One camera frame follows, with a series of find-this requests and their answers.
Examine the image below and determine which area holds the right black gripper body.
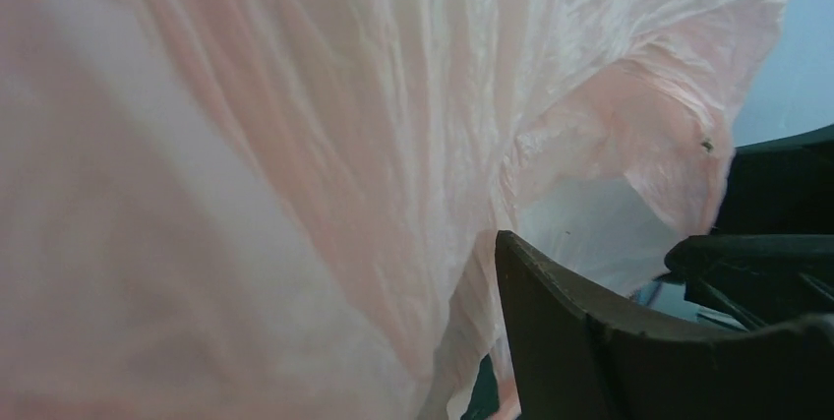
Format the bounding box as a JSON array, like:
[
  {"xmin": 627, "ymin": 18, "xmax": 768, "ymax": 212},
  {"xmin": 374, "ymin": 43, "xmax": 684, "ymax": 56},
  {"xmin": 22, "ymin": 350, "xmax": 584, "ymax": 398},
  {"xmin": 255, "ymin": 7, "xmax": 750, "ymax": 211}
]
[{"xmin": 664, "ymin": 126, "xmax": 833, "ymax": 330}]

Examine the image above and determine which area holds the pink plastic bag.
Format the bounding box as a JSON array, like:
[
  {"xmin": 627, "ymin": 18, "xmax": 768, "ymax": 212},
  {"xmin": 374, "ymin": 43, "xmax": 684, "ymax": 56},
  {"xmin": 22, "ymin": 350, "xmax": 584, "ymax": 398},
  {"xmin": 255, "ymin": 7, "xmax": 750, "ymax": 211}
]
[{"xmin": 1, "ymin": 0, "xmax": 788, "ymax": 419}]

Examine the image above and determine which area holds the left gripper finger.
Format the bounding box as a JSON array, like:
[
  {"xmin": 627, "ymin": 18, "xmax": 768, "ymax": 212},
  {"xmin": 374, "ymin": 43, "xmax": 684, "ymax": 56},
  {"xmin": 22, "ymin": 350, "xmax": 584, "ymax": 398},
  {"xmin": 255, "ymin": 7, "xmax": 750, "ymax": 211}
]
[{"xmin": 495, "ymin": 231, "xmax": 833, "ymax": 419}]

